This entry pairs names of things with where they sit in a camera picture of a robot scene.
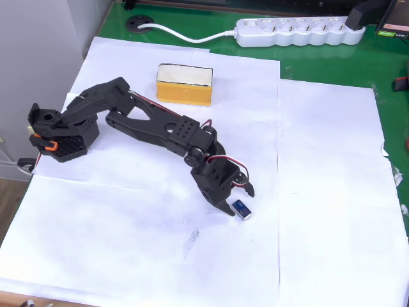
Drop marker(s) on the white power strip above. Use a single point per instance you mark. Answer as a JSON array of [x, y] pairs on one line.
[[303, 32]]

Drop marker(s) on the black power adapter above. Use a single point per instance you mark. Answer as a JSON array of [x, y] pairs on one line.
[[361, 16]]

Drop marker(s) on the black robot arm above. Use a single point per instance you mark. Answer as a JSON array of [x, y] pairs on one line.
[[150, 124]]

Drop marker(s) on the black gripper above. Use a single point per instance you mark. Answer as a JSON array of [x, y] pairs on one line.
[[213, 188]]

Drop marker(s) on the small blue silver object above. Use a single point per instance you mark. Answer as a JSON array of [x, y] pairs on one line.
[[242, 210]]

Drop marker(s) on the black box green label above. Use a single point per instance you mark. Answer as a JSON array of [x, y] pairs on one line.
[[394, 19]]

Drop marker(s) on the white paper table covering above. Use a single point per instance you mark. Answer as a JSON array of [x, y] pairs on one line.
[[128, 240]]

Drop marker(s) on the green desk mat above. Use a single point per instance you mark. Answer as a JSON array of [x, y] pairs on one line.
[[319, 64]]

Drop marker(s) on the yellow rectangular box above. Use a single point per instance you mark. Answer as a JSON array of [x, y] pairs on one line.
[[183, 92]]

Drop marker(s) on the red black small object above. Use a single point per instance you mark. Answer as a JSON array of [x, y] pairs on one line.
[[402, 84]]

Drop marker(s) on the orange black clamp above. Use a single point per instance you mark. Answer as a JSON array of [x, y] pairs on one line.
[[51, 147]]

